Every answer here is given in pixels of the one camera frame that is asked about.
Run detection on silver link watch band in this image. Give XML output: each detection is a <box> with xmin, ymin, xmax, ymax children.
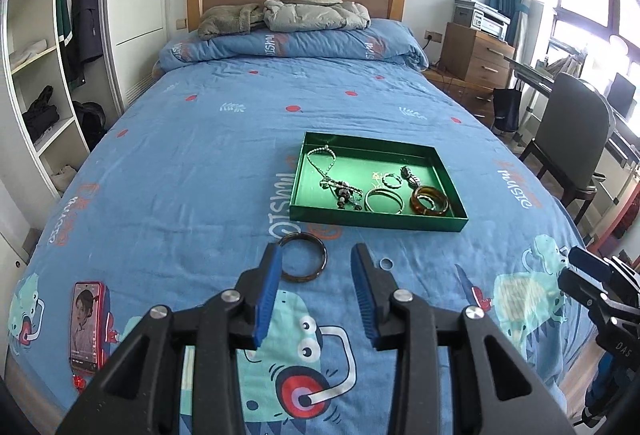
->
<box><xmin>400</xmin><ymin>165</ymin><xmax>424</xmax><ymax>189</ymax></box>

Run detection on folded white clothes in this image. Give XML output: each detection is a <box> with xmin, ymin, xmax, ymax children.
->
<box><xmin>10</xmin><ymin>40</ymin><xmax>49</xmax><ymax>67</ymax></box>

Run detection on wooden dresser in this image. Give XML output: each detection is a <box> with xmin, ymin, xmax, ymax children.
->
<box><xmin>442</xmin><ymin>22</ymin><xmax>516</xmax><ymax>89</ymax></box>

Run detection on black bag on shelf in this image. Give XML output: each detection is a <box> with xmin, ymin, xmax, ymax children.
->
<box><xmin>22</xmin><ymin>85</ymin><xmax>61</xmax><ymax>142</ymax></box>

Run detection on grey chair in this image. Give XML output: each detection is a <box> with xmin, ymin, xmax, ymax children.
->
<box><xmin>520</xmin><ymin>72</ymin><xmax>614</xmax><ymax>227</ymax></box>

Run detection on amber bangle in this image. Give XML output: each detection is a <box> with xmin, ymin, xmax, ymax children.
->
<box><xmin>410</xmin><ymin>185</ymin><xmax>450</xmax><ymax>217</ymax></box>

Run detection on folded blue quilt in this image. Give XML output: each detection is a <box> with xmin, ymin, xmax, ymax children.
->
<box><xmin>159</xmin><ymin>18</ymin><xmax>430</xmax><ymax>75</ymax></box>

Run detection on laptop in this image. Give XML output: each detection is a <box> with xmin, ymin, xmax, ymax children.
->
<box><xmin>605</xmin><ymin>72</ymin><xmax>639</xmax><ymax>117</ymax></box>

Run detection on silver chain necklace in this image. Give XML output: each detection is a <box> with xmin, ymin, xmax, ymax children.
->
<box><xmin>306</xmin><ymin>145</ymin><xmax>337</xmax><ymax>189</ymax></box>

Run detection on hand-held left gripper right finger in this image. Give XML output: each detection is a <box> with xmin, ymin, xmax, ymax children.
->
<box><xmin>350</xmin><ymin>242</ymin><xmax>576</xmax><ymax>435</ymax></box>

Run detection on white printer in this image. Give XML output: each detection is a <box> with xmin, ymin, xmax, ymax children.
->
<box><xmin>453</xmin><ymin>0</ymin><xmax>512</xmax><ymax>39</ymax></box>

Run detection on phone in red case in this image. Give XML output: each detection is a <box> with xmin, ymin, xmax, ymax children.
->
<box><xmin>67</xmin><ymin>281</ymin><xmax>119</xmax><ymax>394</ymax></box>

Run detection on hanging dark clothes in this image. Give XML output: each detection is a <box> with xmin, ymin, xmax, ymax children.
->
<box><xmin>55</xmin><ymin>0</ymin><xmax>105</xmax><ymax>92</ymax></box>

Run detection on beaded stone bracelet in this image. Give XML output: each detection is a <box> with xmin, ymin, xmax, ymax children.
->
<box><xmin>327</xmin><ymin>179</ymin><xmax>366</xmax><ymax>211</ymax></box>

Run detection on desk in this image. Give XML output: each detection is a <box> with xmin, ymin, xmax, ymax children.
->
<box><xmin>505</xmin><ymin>55</ymin><xmax>640</xmax><ymax>168</ymax></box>

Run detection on white cloth on shelf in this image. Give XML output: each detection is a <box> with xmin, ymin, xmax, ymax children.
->
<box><xmin>50</xmin><ymin>165</ymin><xmax>79</xmax><ymax>192</ymax></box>

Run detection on black backpack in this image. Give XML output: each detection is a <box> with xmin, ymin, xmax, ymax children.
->
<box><xmin>72</xmin><ymin>101</ymin><xmax>108</xmax><ymax>152</ymax></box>

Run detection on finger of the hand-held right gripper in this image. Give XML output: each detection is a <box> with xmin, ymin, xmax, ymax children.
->
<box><xmin>557</xmin><ymin>267</ymin><xmax>609</xmax><ymax>314</ymax></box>
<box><xmin>568</xmin><ymin>246</ymin><xmax>614</xmax><ymax>284</ymax></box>

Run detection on blue printed bed cover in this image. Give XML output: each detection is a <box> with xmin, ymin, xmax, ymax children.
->
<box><xmin>5</xmin><ymin>60</ymin><xmax>601</xmax><ymax>435</ymax></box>

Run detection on olive fleece jacket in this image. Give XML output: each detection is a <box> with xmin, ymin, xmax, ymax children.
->
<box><xmin>197</xmin><ymin>4</ymin><xmax>266</xmax><ymax>40</ymax></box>

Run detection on low wooden nightstand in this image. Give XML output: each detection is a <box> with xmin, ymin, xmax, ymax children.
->
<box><xmin>425</xmin><ymin>66</ymin><xmax>496</xmax><ymax>127</ymax></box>

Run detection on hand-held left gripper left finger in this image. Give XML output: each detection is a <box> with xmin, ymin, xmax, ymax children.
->
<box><xmin>55</xmin><ymin>242</ymin><xmax>284</xmax><ymax>435</ymax></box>

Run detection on green tray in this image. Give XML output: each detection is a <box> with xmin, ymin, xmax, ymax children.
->
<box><xmin>290</xmin><ymin>131</ymin><xmax>469</xmax><ymax>233</ymax></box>

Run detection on plain silver bangle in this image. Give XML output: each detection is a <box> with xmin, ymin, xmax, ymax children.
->
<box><xmin>364</xmin><ymin>188</ymin><xmax>405</xmax><ymax>215</ymax></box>

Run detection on dark brown bangle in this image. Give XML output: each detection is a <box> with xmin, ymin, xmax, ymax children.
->
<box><xmin>276</xmin><ymin>232</ymin><xmax>329</xmax><ymax>285</ymax></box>

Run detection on grey down jacket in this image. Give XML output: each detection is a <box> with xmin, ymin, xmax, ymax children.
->
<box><xmin>262</xmin><ymin>0</ymin><xmax>372</xmax><ymax>34</ymax></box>

